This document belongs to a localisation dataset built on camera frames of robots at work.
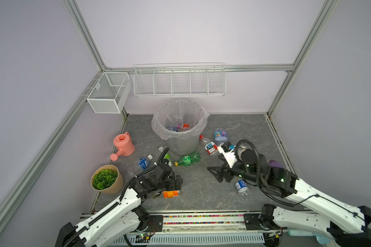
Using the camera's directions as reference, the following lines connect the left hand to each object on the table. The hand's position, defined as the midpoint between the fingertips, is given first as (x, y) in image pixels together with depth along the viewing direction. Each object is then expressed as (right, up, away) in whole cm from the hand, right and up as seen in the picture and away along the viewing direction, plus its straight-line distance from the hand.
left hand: (175, 183), depth 78 cm
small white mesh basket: (-44, +50, +20) cm, 70 cm away
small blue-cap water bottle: (+35, -2, +2) cm, 35 cm away
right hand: (+18, +14, -14) cm, 27 cm away
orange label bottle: (-2, -6, 0) cm, 6 cm away
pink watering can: (-33, +20, +13) cm, 40 cm away
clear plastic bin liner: (0, +35, +18) cm, 39 cm away
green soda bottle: (+7, +9, +12) cm, 17 cm away
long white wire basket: (+1, +60, +20) cm, 63 cm away
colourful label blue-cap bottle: (+28, +23, +24) cm, 43 cm away
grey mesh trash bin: (+4, +18, +11) cm, 22 cm away
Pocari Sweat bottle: (-19, +8, +11) cm, 23 cm away
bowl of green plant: (-34, +2, -1) cm, 34 cm away
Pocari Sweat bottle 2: (-2, +28, +15) cm, 32 cm away
